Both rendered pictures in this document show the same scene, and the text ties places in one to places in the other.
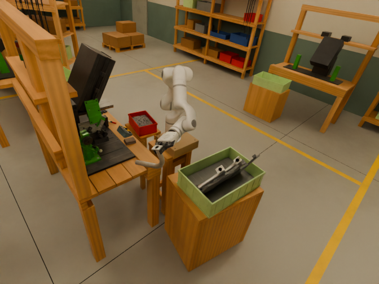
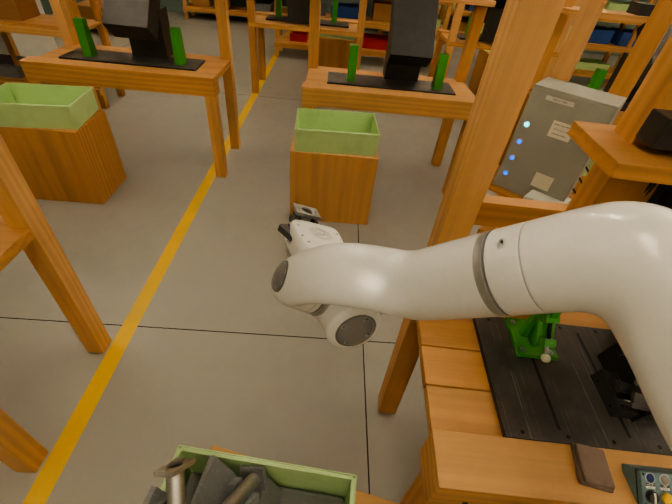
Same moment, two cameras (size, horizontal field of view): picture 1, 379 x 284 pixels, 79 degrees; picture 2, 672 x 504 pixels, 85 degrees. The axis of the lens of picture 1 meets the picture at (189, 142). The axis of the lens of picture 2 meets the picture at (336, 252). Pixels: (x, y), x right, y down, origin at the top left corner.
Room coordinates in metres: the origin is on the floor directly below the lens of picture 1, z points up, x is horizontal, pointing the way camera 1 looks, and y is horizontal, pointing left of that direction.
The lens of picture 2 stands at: (1.49, -0.22, 1.88)
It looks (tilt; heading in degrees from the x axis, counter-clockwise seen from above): 41 degrees down; 135
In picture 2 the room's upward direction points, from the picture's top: 6 degrees clockwise
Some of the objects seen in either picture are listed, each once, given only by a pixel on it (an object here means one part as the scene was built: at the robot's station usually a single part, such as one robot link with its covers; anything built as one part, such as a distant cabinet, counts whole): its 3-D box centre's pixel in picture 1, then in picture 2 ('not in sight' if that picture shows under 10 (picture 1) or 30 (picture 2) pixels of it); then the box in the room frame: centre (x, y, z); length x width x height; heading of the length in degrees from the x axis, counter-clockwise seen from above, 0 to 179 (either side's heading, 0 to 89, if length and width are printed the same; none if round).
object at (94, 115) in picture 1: (92, 110); not in sight; (1.77, 0.90, 1.17); 0.13 x 0.12 x 0.20; 45
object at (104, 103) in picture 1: (90, 107); not in sight; (1.90, 0.98, 1.11); 0.39 x 0.16 x 0.03; 135
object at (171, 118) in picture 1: (176, 110); not in sight; (1.83, 0.15, 1.24); 0.19 x 0.12 x 0.24; 102
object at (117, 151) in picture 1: (87, 133); (661, 388); (1.77, 1.00, 0.89); 1.10 x 0.42 x 0.02; 45
